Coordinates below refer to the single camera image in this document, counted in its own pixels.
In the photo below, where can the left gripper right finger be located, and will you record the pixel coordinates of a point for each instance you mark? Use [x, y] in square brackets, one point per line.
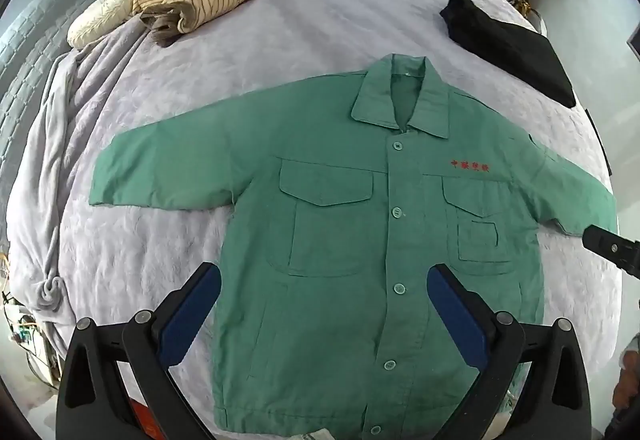
[554, 402]

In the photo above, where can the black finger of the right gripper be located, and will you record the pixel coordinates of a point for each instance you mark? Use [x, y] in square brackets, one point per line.
[623, 253]

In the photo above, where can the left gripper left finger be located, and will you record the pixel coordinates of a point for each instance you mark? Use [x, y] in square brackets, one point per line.
[93, 402]

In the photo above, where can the green work jacket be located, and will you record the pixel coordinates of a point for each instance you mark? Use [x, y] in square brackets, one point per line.
[346, 189]

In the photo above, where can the black folded garment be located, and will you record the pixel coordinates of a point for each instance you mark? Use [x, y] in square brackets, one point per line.
[525, 54]

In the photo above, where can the grey padded headboard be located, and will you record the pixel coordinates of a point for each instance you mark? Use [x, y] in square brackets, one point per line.
[30, 44]

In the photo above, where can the grey bed blanket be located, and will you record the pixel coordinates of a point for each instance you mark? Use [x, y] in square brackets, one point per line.
[70, 260]

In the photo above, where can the cream pillow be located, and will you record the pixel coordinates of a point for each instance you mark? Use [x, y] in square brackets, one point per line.
[98, 19]

